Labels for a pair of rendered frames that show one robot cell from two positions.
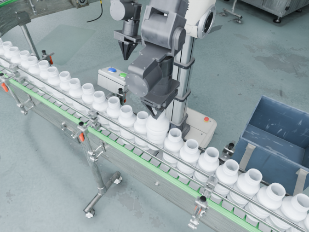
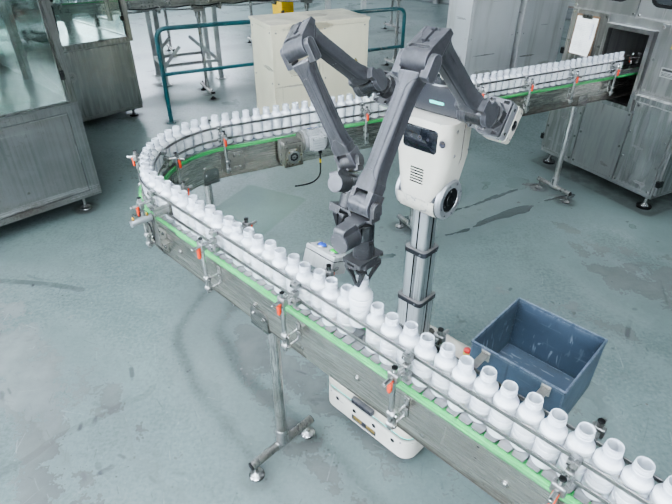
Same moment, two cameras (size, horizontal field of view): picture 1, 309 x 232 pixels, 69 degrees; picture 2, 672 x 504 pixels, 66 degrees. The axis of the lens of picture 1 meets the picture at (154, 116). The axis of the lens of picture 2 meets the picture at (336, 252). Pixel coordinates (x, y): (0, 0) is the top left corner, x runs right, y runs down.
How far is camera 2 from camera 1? 0.86 m
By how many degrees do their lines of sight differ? 18
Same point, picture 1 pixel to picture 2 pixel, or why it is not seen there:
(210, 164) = (409, 338)
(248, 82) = (566, 306)
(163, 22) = (364, 198)
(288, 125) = (558, 345)
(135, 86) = (338, 244)
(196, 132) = not seen: hidden behind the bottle
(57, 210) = (208, 462)
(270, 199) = (460, 371)
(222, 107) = not seen: hidden behind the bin
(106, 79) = (314, 254)
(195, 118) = not seen: hidden behind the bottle
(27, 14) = (217, 172)
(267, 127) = (534, 349)
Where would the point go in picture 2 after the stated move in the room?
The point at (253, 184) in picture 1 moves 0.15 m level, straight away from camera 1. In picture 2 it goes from (446, 357) to (487, 335)
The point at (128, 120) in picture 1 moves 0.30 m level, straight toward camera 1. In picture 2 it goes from (331, 293) to (327, 366)
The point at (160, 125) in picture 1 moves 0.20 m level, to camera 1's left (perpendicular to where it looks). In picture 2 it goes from (362, 294) to (294, 285)
